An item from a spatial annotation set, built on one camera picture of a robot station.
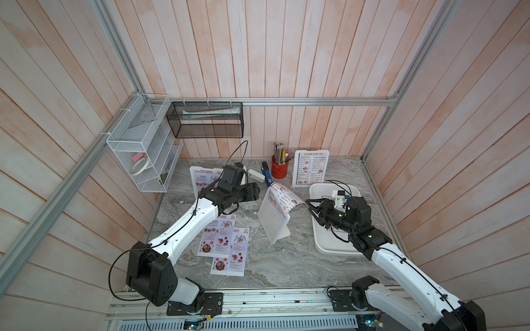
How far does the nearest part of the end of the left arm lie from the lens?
57 cm

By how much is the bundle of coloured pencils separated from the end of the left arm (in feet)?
1.13

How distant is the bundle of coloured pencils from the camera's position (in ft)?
3.38
